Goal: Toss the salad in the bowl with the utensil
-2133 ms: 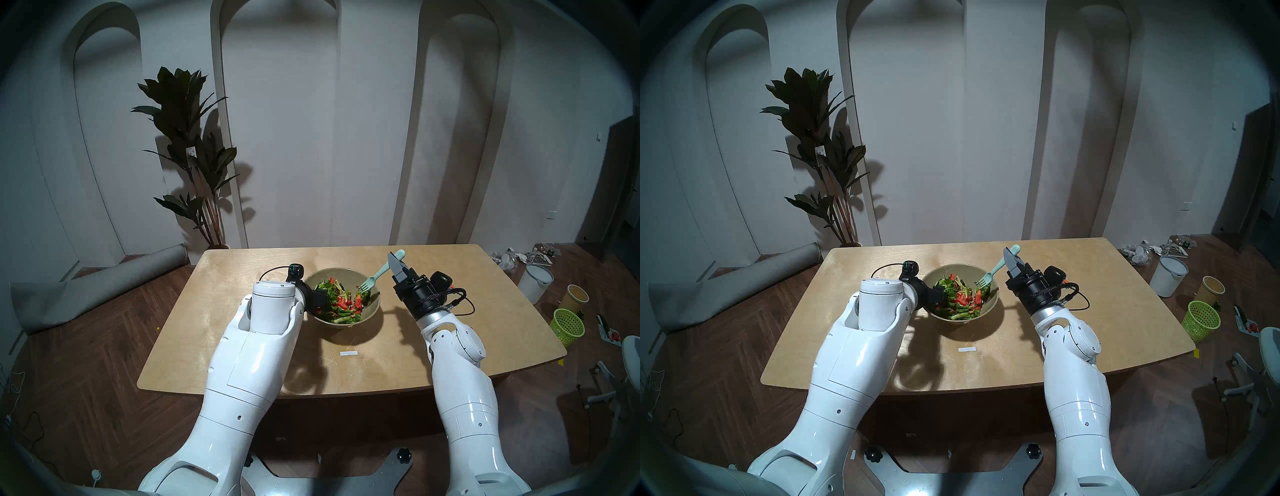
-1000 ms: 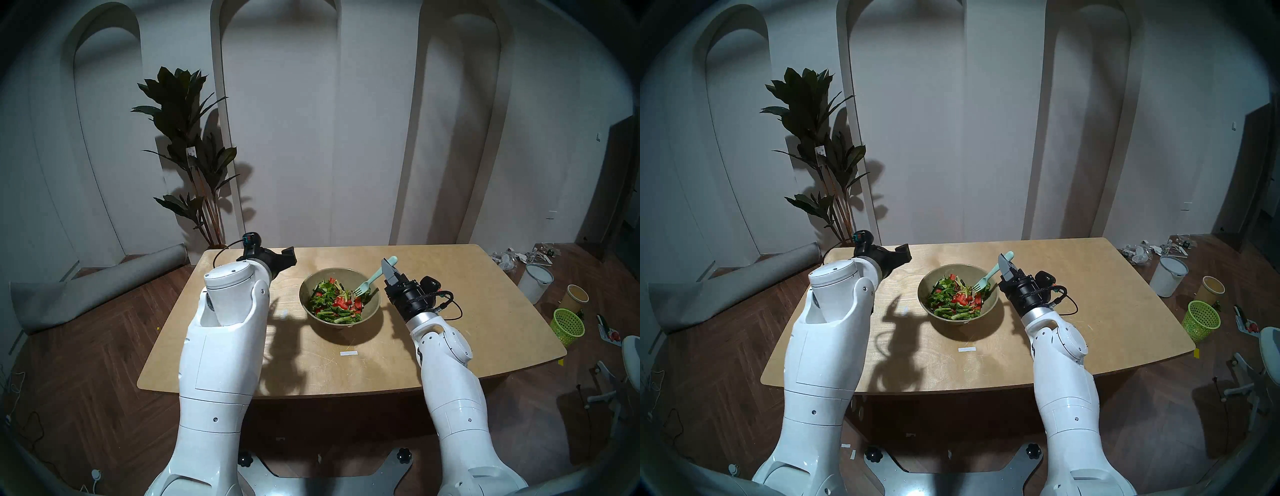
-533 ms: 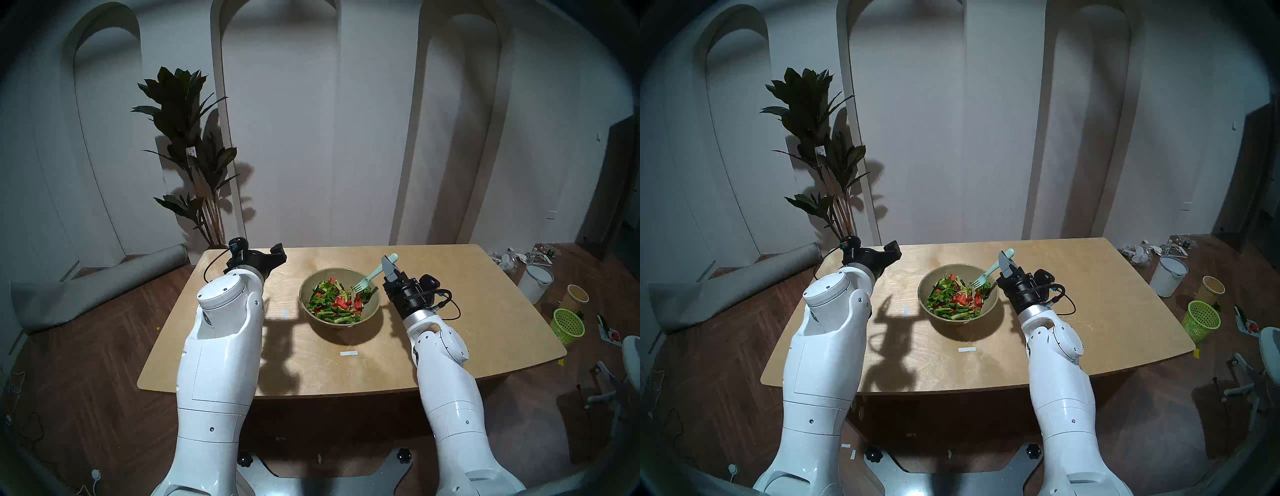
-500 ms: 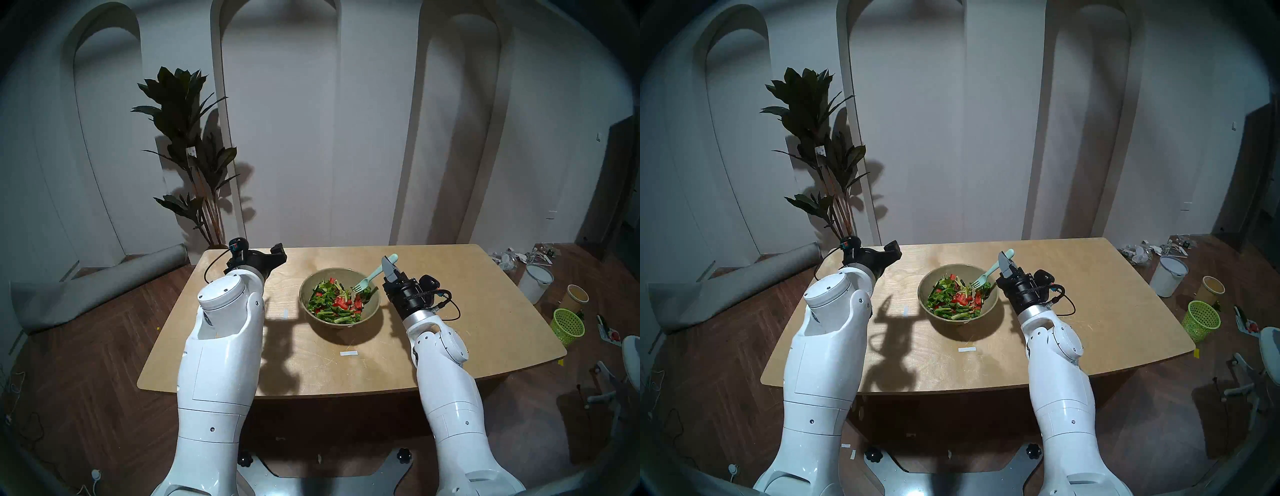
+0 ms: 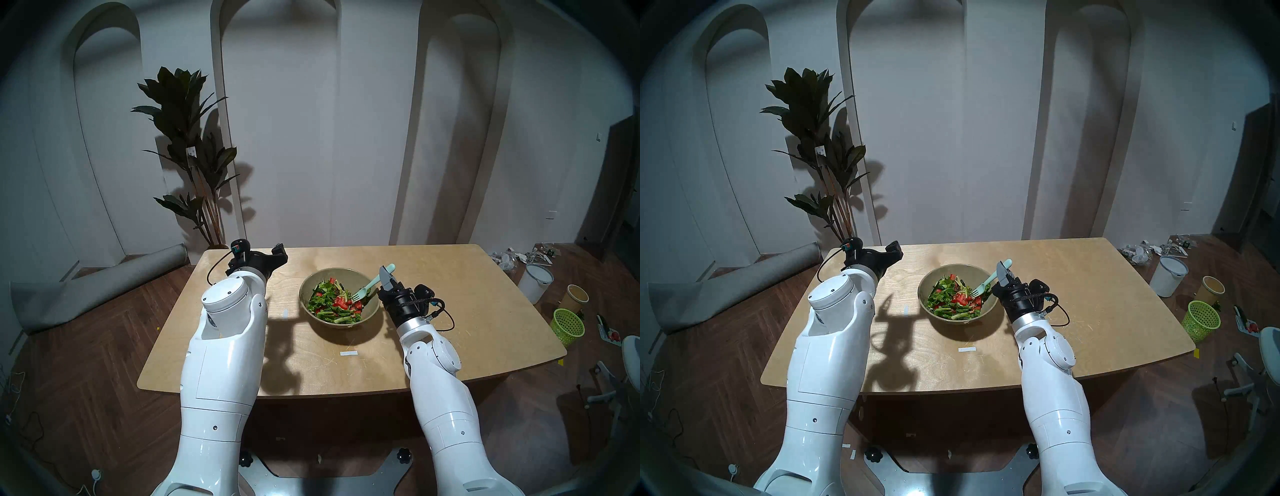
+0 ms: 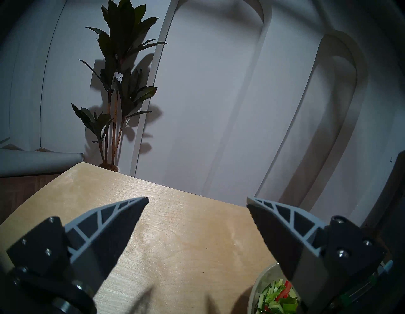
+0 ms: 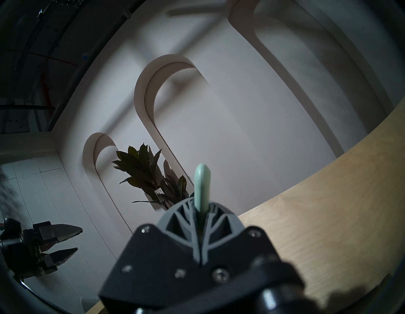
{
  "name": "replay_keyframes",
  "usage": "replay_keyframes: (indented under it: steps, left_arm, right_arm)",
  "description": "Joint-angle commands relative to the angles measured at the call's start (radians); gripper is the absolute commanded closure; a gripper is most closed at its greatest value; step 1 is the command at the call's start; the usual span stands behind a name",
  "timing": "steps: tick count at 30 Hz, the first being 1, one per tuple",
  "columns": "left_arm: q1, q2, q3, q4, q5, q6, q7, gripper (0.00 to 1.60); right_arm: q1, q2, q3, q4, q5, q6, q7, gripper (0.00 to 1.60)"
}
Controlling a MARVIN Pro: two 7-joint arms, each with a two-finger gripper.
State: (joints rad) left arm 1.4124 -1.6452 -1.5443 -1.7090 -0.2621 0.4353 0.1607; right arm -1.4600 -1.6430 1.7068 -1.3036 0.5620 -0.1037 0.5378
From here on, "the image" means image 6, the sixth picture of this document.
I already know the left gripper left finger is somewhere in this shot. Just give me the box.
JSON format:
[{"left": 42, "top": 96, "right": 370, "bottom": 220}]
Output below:
[{"left": 6, "top": 197, "right": 149, "bottom": 298}]

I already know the tall dark green potted plant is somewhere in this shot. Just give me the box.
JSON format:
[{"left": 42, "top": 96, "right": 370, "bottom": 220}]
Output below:
[{"left": 71, "top": 0, "right": 167, "bottom": 173}]

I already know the rolled grey floor mat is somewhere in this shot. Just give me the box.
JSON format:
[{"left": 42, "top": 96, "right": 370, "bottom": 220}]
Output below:
[{"left": 0, "top": 148, "right": 84, "bottom": 177}]

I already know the beige salad bowl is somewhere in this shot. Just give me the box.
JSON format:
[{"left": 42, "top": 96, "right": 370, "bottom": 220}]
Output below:
[{"left": 247, "top": 262, "right": 301, "bottom": 314}]

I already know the mixed green vegetable salad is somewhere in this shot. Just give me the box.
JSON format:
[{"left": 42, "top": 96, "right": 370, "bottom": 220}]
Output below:
[{"left": 255, "top": 279, "right": 300, "bottom": 314}]

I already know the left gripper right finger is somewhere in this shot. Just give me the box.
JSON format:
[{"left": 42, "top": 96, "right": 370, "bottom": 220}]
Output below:
[{"left": 247, "top": 197, "right": 385, "bottom": 312}]

